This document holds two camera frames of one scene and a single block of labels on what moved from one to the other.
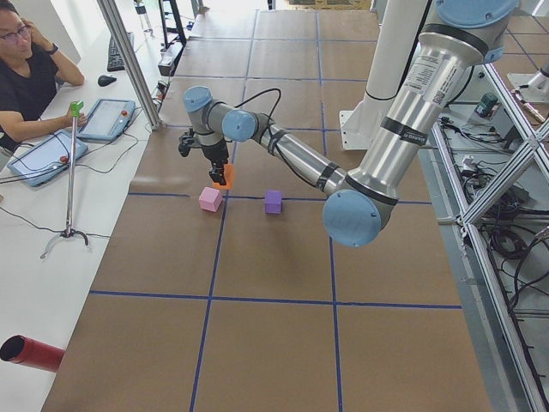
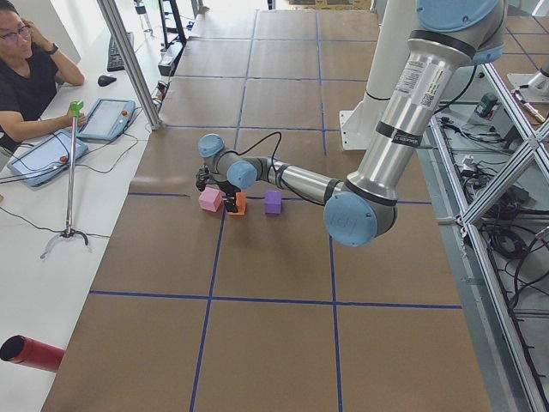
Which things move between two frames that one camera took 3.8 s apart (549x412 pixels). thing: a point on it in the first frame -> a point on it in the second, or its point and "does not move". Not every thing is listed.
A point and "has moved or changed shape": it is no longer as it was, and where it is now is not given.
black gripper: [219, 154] -> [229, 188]
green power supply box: [485, 105] does not move
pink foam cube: [210, 199] does not move
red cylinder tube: [22, 349] does not move
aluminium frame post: [124, 46] does not move
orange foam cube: [228, 171] has moved or changed shape
